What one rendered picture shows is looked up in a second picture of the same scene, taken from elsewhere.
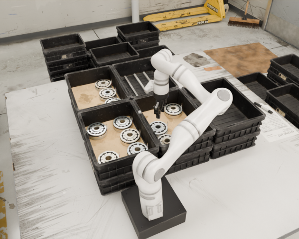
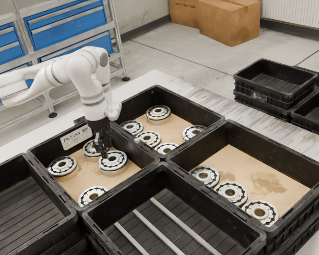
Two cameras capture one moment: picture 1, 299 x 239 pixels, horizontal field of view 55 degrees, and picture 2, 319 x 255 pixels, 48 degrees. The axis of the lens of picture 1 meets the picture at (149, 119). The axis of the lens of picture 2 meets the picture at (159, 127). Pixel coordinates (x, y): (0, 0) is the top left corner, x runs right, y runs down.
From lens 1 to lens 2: 213 cm
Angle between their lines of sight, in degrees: 103
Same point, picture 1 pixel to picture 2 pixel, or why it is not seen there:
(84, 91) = (287, 198)
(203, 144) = (47, 161)
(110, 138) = (174, 139)
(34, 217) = (212, 100)
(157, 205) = not seen: hidden behind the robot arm
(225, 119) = (4, 221)
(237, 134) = not seen: outside the picture
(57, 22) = not seen: outside the picture
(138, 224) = not seen: hidden behind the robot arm
